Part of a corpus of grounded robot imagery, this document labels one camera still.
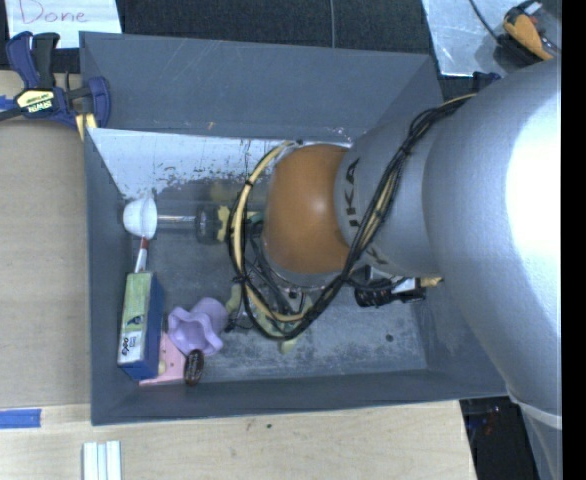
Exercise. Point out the grey metal bin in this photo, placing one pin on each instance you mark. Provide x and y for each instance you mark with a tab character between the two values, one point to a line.
253	88

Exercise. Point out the yellow plastic thing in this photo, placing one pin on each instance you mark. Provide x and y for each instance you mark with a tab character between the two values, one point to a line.
221	213

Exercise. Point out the blue and green box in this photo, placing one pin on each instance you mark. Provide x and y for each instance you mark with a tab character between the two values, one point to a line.
138	323

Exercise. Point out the small brown oval packet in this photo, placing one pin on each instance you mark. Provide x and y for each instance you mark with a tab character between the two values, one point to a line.
193	367

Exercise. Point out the pale wood board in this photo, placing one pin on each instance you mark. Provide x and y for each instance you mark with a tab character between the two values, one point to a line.
38	268

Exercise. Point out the purple flower-shaped cup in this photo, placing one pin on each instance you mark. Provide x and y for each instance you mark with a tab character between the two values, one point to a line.
195	325

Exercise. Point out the pink flat block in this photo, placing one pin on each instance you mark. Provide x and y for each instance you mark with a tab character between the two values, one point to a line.
172	368

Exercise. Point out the black cylinder on white bracket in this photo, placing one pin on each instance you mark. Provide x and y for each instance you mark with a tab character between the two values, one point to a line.
375	295

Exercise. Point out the red and white marker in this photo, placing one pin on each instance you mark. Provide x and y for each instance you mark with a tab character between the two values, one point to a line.
141	258

